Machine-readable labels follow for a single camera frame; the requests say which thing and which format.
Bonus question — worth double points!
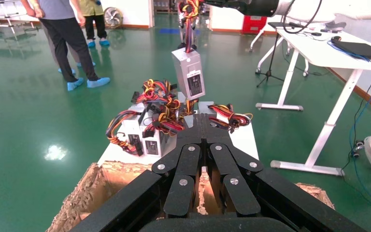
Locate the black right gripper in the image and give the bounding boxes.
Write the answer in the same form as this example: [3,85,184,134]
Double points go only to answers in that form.
[203,0,281,17]

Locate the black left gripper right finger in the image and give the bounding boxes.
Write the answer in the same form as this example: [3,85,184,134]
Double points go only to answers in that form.
[203,114,265,218]

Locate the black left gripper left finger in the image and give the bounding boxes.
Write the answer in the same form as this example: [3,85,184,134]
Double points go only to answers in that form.
[151,114,204,219]

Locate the silver power supply coloured wires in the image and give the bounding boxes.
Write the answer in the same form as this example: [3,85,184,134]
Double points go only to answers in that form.
[176,91,200,117]
[131,79,178,113]
[172,0,206,101]

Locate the red cabinet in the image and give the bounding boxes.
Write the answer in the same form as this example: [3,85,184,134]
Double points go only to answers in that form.
[241,15,268,35]

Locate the black device on desk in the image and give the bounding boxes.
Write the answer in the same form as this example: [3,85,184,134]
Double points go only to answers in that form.
[268,21,305,30]

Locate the black tripod stand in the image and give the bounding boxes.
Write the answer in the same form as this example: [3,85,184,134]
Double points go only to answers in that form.
[256,30,285,88]

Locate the brown cardboard divider box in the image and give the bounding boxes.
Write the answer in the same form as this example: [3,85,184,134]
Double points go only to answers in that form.
[46,161,335,232]

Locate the white table with casters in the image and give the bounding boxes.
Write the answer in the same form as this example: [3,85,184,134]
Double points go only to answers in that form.
[249,30,310,78]

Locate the white height adjustable desk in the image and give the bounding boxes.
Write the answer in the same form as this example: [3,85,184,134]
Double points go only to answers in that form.
[255,22,371,177]

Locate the white floor fan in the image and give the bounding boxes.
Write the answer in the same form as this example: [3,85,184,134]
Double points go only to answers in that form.
[103,6,124,29]

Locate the grey object on desk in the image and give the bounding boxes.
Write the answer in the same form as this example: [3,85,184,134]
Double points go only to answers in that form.
[325,20,347,32]

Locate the black caster wheel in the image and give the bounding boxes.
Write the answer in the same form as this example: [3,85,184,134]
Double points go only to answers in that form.
[352,140,364,158]

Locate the person yellow shirt black trousers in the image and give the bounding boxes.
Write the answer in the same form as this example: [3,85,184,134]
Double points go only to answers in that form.
[76,0,110,42]

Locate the black laptop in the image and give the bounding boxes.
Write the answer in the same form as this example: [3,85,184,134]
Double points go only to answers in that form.
[332,41,371,62]

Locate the person grey shirt black trousers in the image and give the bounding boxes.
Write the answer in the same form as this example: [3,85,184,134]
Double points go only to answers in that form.
[20,0,100,83]

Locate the silver power supply looped wires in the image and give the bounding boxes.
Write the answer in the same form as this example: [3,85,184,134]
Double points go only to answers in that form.
[106,103,148,158]

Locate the black cable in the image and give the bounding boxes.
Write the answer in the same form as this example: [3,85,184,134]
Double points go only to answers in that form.
[281,0,323,35]

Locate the white frame table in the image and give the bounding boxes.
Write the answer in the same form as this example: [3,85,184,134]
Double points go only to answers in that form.
[0,0,36,36]

